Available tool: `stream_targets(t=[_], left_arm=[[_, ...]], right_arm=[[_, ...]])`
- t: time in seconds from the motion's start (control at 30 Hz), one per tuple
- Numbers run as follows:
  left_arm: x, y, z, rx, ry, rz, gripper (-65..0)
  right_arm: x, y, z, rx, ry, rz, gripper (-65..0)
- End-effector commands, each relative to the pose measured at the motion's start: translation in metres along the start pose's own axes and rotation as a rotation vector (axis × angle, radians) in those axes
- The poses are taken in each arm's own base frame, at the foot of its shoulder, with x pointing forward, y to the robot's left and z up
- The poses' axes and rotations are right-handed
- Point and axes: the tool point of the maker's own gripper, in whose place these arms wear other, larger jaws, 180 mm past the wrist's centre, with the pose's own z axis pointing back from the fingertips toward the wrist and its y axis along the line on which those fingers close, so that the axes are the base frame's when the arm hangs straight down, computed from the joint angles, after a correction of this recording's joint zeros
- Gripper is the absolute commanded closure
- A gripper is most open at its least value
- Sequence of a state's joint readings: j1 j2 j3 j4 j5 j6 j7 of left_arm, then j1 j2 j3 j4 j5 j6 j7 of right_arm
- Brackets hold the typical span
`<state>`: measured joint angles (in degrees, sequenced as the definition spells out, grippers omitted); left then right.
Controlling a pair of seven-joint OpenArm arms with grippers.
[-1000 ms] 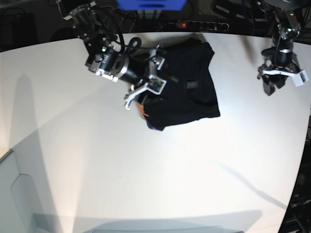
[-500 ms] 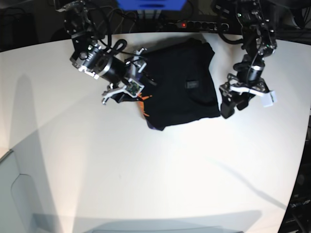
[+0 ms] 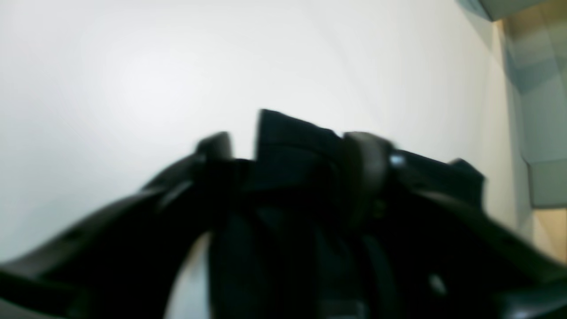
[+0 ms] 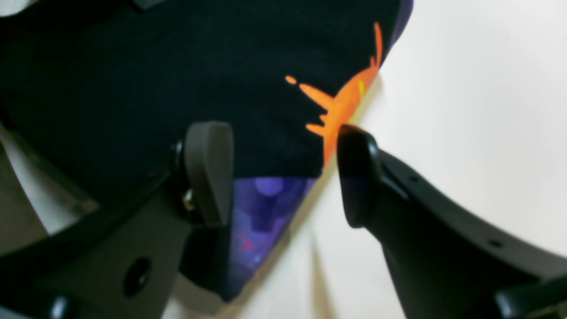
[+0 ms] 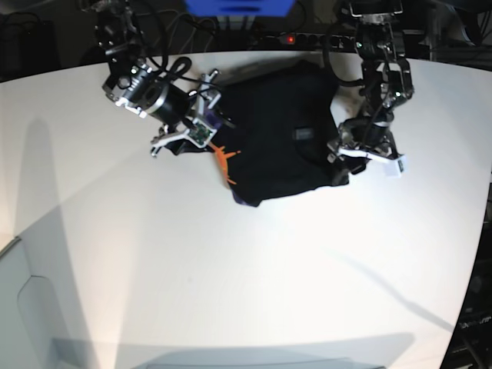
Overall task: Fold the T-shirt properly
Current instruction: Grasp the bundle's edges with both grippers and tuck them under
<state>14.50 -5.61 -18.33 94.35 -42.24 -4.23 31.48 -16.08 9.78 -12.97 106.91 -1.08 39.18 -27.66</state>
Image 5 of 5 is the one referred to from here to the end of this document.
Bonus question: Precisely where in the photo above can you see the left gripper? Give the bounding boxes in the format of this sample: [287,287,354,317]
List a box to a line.
[327,117,400,185]

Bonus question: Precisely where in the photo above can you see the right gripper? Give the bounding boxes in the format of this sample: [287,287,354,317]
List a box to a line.
[149,69,236,158]

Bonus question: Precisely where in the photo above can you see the black T-shirt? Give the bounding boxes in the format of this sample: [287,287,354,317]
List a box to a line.
[168,60,372,208]

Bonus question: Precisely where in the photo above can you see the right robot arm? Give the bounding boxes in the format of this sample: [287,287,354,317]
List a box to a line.
[80,1,227,157]

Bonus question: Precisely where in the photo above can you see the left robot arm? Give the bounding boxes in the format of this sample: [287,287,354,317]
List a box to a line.
[322,1,414,183]

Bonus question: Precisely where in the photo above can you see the blue box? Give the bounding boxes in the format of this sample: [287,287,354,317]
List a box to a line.
[184,0,295,17]

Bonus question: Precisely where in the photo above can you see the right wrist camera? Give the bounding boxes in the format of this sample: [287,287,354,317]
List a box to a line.
[188,121,217,148]

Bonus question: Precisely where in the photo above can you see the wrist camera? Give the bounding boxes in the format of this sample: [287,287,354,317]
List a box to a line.
[188,121,217,148]
[384,155,407,178]

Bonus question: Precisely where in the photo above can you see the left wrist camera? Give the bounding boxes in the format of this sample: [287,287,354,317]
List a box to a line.
[384,155,407,178]

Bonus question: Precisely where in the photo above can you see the white power strip red switch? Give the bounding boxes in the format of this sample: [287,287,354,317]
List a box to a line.
[256,32,355,53]

